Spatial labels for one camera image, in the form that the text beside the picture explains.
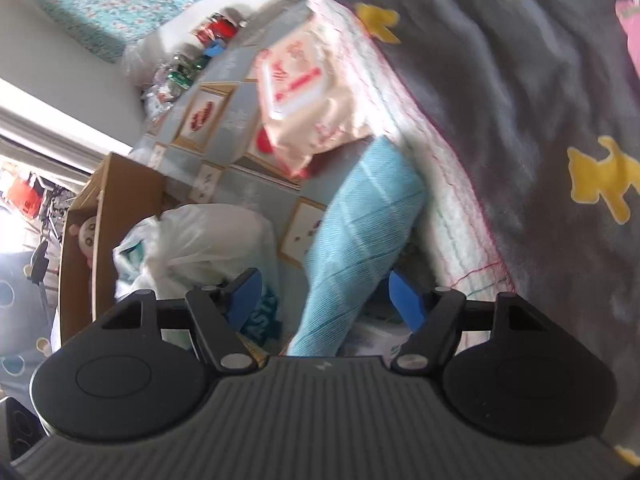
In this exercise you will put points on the clear plastic bag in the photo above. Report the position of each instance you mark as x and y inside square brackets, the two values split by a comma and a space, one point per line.
[160, 75]

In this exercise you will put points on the brown cardboard box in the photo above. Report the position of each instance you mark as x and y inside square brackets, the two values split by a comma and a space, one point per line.
[107, 200]

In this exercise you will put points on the light blue towel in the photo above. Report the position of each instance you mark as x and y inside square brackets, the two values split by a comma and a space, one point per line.
[365, 220]

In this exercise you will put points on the black saddle seat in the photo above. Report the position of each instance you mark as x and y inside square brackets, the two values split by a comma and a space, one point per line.
[39, 260]

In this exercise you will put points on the dark printed cloth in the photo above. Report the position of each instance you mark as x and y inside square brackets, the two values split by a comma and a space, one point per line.
[20, 320]

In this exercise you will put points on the pink plush doll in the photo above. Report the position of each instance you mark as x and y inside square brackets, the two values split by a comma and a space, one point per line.
[86, 232]

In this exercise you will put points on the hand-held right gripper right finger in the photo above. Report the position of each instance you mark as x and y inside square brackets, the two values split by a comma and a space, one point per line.
[407, 300]

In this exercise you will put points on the red packet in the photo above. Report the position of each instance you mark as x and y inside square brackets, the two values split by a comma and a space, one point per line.
[215, 27]

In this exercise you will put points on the small blue container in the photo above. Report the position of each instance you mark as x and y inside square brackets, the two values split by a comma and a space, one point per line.
[214, 50]

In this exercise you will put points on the white plastic bag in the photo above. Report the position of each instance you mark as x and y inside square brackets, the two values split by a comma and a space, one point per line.
[200, 240]

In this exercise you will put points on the grey blanket yellow prints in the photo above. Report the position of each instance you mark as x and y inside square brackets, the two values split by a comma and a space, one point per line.
[500, 85]

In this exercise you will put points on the orange plastic bag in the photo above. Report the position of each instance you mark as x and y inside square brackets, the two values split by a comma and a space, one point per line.
[22, 195]

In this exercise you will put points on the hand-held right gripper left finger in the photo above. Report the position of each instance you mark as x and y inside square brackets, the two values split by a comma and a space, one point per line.
[247, 295]

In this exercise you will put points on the pink wet wipes packet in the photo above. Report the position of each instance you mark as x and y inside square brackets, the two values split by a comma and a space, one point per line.
[305, 105]

